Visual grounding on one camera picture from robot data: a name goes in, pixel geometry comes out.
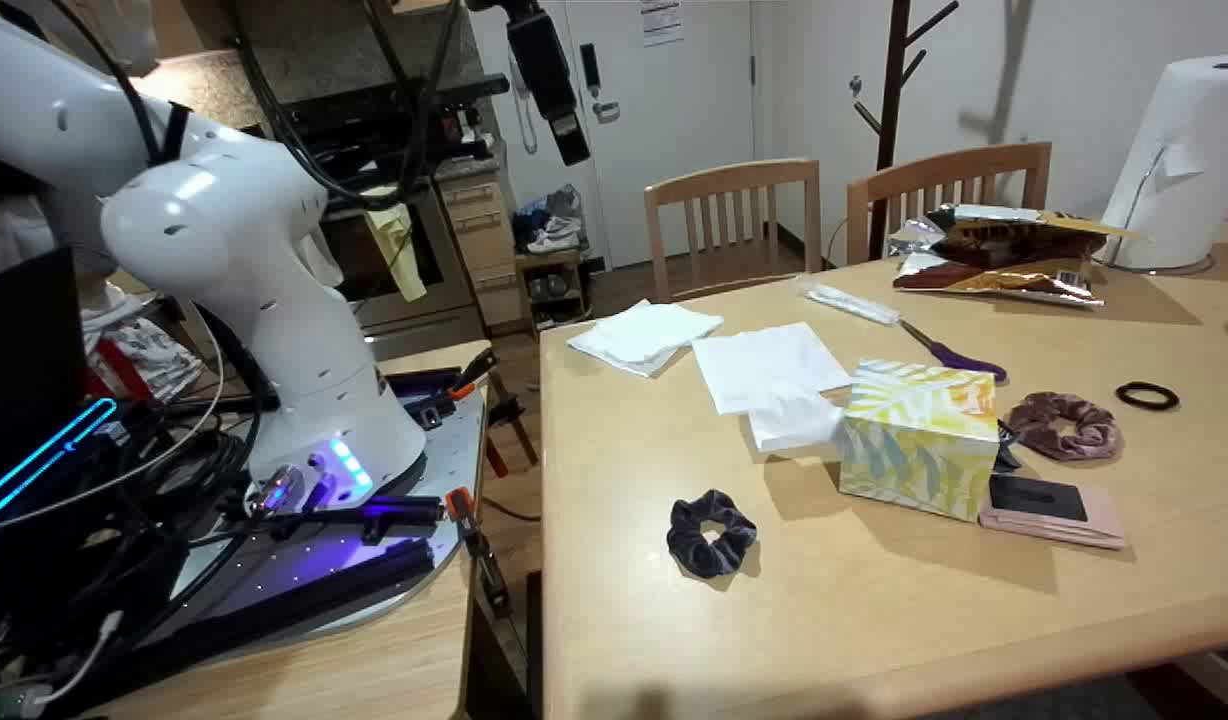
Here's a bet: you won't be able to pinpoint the black velvet scrunchie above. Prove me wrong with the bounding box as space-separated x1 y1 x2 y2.
665 489 757 582

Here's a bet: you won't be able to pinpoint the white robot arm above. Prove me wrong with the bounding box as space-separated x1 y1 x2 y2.
0 18 427 510

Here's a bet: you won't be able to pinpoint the yellow green tissue box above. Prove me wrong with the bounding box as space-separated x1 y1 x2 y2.
835 360 999 523

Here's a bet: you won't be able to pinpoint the white electric water boiler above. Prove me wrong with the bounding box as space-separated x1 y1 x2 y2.
1101 55 1228 273

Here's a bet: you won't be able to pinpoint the white paper towel sheet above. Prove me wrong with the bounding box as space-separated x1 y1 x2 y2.
692 323 851 457

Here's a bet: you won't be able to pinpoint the black monitor with blue light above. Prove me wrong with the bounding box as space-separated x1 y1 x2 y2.
0 247 117 527

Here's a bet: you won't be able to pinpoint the black hair tie ring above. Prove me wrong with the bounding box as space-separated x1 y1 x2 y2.
1114 378 1184 416

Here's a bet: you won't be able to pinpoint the maroon patterned scrunchie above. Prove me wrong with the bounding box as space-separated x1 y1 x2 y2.
1009 391 1121 461

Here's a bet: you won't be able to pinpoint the wooden chair near boiler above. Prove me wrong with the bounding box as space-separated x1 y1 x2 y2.
844 142 1051 266

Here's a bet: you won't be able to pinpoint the clear plastic wrapped utensil packet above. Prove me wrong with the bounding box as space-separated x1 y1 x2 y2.
808 285 899 327

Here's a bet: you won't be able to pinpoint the purple handled scissors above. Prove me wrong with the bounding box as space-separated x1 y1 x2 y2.
895 322 1009 385

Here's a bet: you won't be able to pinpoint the pink phone with black screen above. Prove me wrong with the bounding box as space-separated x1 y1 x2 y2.
981 475 1130 553

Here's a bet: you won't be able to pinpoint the brown snack bag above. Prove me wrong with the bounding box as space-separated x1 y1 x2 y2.
889 203 1121 310

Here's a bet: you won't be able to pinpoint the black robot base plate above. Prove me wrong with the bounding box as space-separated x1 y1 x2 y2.
51 387 488 718

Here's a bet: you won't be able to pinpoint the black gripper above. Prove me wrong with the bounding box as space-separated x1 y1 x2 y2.
503 0 589 166

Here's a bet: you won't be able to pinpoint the wooden chair near door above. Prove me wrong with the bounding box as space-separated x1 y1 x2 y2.
644 155 824 299

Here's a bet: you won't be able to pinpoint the folded white paper napkin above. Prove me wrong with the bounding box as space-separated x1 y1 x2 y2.
574 299 717 378

